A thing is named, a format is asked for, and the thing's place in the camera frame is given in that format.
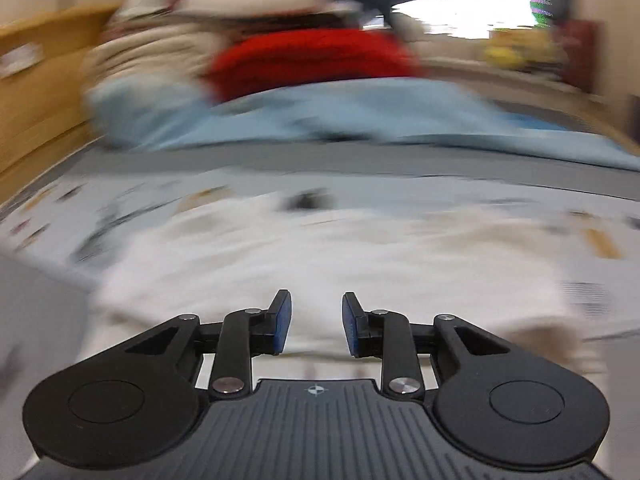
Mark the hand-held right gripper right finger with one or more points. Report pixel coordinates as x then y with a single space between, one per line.
350 327

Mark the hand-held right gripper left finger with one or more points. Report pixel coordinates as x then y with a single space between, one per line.
283 325

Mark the white long-sleeved shirt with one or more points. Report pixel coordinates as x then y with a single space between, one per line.
350 255

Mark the printed light blue bed sheet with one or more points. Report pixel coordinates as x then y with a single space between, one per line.
150 195

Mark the plain light blue sheet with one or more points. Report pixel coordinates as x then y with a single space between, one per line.
350 115

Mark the red quilt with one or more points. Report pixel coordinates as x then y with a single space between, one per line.
310 60

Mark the window sill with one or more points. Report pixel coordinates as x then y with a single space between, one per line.
525 90

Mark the cream folded blanket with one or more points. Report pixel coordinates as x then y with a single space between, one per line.
145 60

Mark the yellow round plush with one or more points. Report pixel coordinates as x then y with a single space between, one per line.
505 52

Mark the wooden headboard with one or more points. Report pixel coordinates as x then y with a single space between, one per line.
40 110

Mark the white folded quilt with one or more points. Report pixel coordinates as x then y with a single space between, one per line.
280 0

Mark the window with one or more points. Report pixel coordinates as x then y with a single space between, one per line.
475 5

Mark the red cushion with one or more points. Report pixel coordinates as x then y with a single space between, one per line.
580 50

